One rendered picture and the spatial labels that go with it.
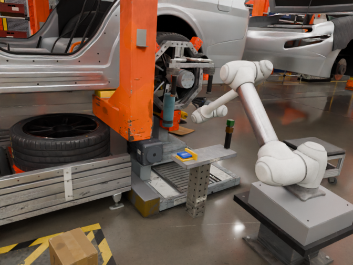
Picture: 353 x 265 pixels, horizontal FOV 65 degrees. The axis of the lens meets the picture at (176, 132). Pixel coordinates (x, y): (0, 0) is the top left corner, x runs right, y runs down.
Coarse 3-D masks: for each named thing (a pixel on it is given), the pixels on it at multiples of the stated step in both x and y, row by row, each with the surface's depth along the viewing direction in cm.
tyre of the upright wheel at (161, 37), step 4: (160, 32) 225; (164, 32) 225; (156, 36) 213; (160, 36) 213; (164, 36) 215; (168, 36) 217; (172, 36) 219; (176, 36) 221; (180, 36) 223; (184, 36) 227; (156, 40) 212; (160, 40) 214; (172, 40) 220; (176, 40) 222; (180, 40) 224; (184, 40) 226; (188, 40) 228; (156, 108) 232; (156, 112) 234; (160, 112) 235
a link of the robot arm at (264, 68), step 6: (264, 60) 164; (258, 66) 164; (264, 66) 163; (270, 66) 164; (258, 72) 164; (264, 72) 164; (270, 72) 165; (258, 78) 166; (264, 78) 169; (258, 84) 176
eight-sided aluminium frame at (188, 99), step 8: (168, 40) 212; (160, 48) 207; (192, 48) 224; (192, 56) 231; (200, 72) 235; (200, 80) 238; (192, 88) 243; (200, 88) 241; (192, 96) 239; (160, 104) 222; (176, 104) 234; (184, 104) 236
